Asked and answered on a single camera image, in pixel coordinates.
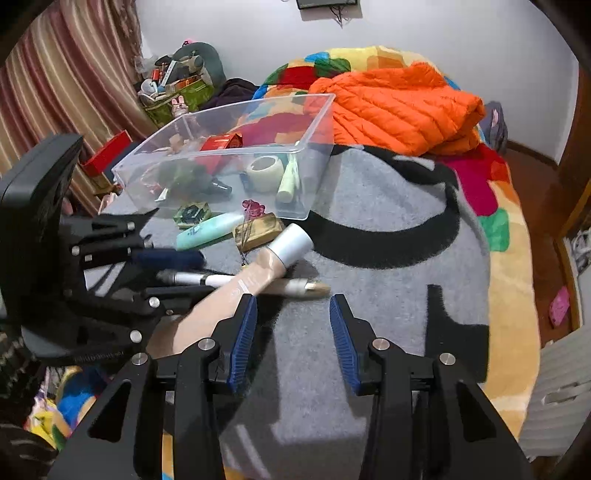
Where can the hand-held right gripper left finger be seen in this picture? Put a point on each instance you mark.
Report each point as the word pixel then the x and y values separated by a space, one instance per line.
pixel 242 341

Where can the orange down jacket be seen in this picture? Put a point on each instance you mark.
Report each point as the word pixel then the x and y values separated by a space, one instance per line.
pixel 392 110

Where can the grey pink cloth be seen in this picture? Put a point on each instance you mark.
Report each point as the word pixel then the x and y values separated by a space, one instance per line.
pixel 496 127

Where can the red tea packet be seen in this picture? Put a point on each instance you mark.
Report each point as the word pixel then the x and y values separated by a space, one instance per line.
pixel 219 142

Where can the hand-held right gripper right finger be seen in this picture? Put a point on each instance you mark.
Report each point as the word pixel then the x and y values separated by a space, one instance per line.
pixel 344 341

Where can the beige stick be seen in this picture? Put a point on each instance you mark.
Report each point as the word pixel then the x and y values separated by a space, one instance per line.
pixel 304 288

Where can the pink charm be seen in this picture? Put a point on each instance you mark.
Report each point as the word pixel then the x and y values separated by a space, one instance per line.
pixel 253 210

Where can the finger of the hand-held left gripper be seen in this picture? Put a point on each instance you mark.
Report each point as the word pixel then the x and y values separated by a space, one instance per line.
pixel 175 295
pixel 171 259

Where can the translucent tape roll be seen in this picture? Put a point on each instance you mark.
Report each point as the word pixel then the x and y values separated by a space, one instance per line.
pixel 265 180

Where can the striped red curtain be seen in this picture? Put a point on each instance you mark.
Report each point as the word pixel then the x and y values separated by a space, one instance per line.
pixel 55 69

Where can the grey black blanket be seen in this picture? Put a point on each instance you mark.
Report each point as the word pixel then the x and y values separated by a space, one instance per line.
pixel 392 277

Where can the small green patterned box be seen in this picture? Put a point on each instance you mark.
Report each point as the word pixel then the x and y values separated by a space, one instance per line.
pixel 191 214

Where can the pink rabbit toy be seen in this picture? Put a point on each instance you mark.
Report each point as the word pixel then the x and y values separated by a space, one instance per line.
pixel 180 108

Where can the white bag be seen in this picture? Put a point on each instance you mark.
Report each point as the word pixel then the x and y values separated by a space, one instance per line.
pixel 581 251

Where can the grey neck pillow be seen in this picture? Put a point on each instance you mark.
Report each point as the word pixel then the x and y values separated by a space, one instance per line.
pixel 212 60

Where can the dark clothes pile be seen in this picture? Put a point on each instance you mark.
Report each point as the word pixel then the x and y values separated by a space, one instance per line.
pixel 235 87

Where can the mint green tube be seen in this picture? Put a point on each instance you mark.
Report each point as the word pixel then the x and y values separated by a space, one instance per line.
pixel 207 230

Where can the gold brown packet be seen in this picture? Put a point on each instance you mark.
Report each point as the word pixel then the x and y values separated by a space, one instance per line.
pixel 258 230

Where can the white pen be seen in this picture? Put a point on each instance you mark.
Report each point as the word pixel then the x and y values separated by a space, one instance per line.
pixel 217 279

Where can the pink floor item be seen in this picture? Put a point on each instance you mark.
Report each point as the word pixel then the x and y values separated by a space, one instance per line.
pixel 559 307

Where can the colourful patchwork blanket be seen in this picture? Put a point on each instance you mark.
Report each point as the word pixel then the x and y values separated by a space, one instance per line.
pixel 508 277

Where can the green bag of clutter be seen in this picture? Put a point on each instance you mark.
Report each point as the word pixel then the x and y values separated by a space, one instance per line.
pixel 194 94

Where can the wooden wardrobe shelf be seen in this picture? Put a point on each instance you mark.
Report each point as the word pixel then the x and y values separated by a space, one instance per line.
pixel 577 184

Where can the light green tube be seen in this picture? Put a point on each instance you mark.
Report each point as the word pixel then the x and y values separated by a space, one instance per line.
pixel 287 184

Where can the clear plastic storage box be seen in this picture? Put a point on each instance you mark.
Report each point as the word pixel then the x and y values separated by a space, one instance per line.
pixel 318 152

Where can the small black wall monitor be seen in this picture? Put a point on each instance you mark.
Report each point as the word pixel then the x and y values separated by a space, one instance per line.
pixel 323 3

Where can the beige cosmetic tube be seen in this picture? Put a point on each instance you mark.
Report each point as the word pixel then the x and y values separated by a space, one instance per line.
pixel 207 304

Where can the red box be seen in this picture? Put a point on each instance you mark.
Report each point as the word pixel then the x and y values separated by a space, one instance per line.
pixel 106 154

